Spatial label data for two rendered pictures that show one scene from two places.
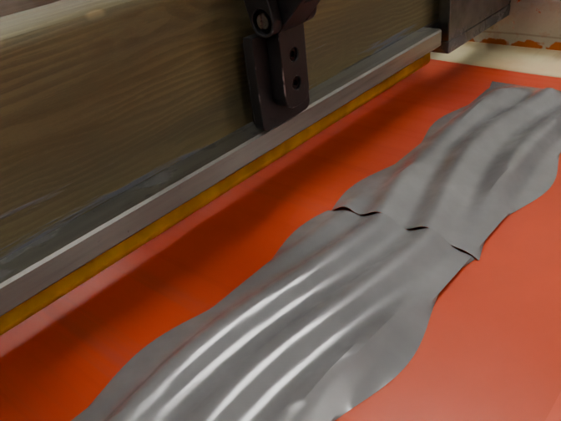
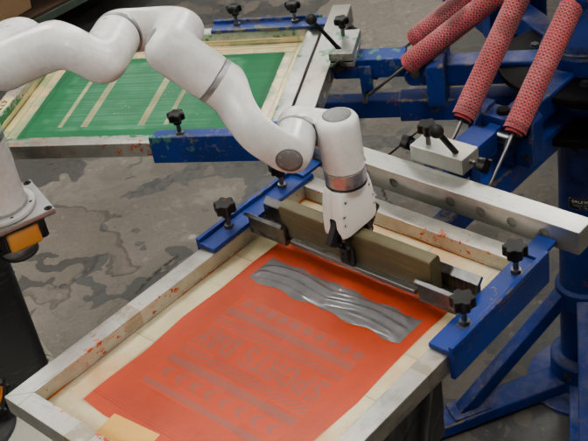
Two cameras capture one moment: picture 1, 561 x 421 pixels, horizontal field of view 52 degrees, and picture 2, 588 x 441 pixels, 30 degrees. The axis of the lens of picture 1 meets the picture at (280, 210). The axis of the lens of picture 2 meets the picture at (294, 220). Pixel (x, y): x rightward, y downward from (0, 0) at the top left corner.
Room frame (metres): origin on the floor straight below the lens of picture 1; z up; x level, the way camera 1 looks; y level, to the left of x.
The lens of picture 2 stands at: (0.25, -1.62, 2.23)
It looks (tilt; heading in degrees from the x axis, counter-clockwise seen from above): 35 degrees down; 93
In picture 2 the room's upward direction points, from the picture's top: 11 degrees counter-clockwise
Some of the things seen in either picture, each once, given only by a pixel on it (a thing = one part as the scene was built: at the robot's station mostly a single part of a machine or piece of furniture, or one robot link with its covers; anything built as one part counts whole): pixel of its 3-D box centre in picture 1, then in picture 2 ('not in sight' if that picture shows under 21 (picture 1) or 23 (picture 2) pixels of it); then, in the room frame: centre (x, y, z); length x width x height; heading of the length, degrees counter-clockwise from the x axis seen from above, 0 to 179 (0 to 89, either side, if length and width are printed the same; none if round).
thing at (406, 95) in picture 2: not in sight; (324, 108); (0.23, 0.76, 0.90); 1.24 x 0.06 x 0.06; 166
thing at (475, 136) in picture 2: not in sight; (461, 157); (0.49, 0.26, 1.02); 0.17 x 0.06 x 0.05; 46
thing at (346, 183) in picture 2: not in sight; (347, 170); (0.26, 0.02, 1.18); 0.09 x 0.07 x 0.03; 46
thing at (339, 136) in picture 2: not in sight; (318, 137); (0.22, 0.03, 1.25); 0.15 x 0.10 x 0.11; 169
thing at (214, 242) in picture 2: not in sight; (258, 217); (0.07, 0.22, 0.98); 0.30 x 0.05 x 0.07; 46
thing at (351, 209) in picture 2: not in sight; (349, 200); (0.26, 0.01, 1.12); 0.10 x 0.07 x 0.11; 46
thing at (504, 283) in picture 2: not in sight; (491, 309); (0.47, -0.16, 0.98); 0.30 x 0.05 x 0.07; 46
